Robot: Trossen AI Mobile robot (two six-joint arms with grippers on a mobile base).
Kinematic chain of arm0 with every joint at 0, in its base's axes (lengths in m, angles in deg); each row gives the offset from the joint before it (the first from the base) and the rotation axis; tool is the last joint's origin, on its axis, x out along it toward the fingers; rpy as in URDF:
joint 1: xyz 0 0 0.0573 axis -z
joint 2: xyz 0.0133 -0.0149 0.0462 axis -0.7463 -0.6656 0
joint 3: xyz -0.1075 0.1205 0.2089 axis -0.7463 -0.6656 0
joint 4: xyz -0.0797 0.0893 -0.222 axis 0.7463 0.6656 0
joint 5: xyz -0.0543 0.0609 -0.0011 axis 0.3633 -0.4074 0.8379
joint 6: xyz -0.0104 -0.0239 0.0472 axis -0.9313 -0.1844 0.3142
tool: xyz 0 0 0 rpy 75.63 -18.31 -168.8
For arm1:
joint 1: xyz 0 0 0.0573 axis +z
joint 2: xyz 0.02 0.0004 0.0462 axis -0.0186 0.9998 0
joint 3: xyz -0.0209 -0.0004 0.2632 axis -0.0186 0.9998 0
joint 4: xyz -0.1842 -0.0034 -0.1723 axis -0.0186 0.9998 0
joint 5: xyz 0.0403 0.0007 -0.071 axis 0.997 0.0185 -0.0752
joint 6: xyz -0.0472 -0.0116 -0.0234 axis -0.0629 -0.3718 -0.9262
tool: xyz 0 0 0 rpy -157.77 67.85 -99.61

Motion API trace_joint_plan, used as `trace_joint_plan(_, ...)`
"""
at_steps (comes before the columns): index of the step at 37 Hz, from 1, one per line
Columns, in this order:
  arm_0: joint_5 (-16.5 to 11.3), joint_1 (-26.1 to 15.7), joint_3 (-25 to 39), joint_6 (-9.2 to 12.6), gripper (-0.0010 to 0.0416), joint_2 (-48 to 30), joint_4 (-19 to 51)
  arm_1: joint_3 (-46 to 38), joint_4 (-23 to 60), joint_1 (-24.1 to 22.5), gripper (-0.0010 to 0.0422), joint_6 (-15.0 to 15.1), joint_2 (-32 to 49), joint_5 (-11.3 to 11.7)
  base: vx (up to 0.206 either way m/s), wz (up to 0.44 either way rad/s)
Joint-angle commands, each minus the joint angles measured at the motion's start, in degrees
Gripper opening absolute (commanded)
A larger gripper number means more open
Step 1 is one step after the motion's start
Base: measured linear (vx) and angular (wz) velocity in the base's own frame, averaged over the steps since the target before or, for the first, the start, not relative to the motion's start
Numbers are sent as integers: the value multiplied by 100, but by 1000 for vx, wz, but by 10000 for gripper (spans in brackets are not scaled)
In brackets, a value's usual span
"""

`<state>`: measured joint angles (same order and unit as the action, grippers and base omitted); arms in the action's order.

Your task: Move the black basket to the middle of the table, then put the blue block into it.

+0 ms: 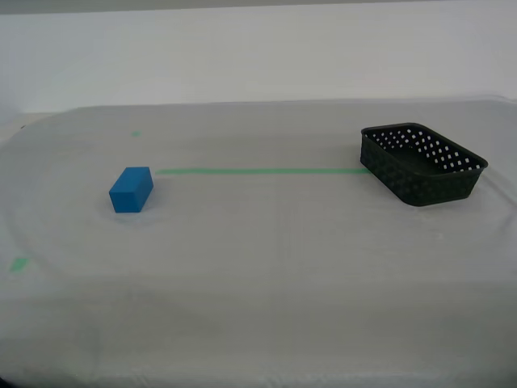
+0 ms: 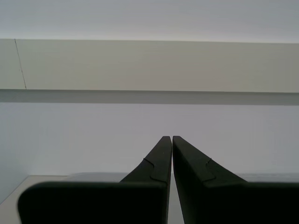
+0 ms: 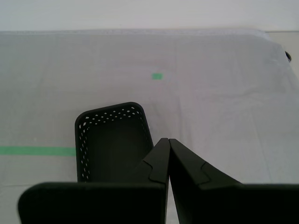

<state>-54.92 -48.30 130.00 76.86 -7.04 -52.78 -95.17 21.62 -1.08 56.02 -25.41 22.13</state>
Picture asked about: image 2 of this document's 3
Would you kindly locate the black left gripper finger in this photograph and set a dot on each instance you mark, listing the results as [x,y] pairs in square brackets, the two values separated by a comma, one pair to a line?
[140,200]
[222,200]

